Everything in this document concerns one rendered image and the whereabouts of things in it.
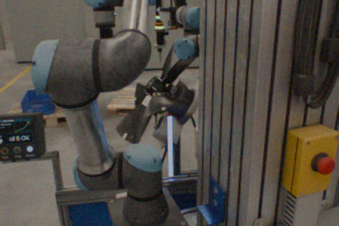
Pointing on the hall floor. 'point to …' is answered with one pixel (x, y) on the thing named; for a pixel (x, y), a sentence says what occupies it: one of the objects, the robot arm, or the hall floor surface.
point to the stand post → (176, 158)
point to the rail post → (63, 215)
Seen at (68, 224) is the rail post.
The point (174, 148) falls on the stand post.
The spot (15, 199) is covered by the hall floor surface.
